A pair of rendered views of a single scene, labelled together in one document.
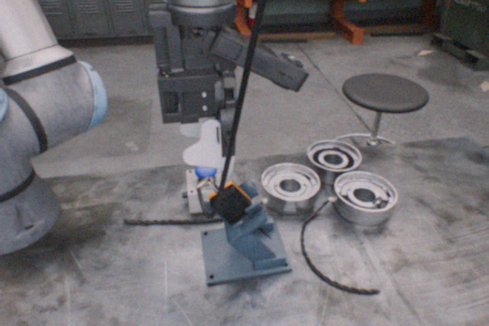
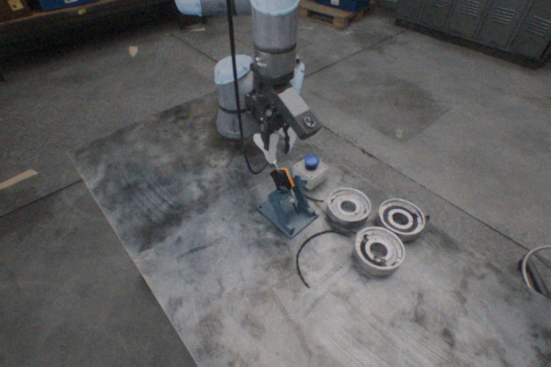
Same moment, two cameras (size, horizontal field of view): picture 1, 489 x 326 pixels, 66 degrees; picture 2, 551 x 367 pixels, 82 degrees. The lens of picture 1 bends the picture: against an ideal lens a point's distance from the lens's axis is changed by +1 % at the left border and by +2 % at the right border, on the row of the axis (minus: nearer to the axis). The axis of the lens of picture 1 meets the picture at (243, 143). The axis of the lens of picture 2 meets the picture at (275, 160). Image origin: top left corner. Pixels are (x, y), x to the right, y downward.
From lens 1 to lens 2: 0.46 m
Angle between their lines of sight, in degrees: 45
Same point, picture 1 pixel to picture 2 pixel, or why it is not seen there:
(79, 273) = (229, 162)
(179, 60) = (258, 90)
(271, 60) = (289, 114)
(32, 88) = not seen: hidden behind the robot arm
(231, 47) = (273, 97)
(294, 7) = not seen: outside the picture
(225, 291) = (257, 217)
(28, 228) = (235, 131)
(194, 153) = (257, 138)
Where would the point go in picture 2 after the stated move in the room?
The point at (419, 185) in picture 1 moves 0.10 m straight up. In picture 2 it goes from (439, 288) to (458, 265)
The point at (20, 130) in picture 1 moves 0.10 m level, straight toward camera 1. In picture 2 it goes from (247, 86) to (229, 103)
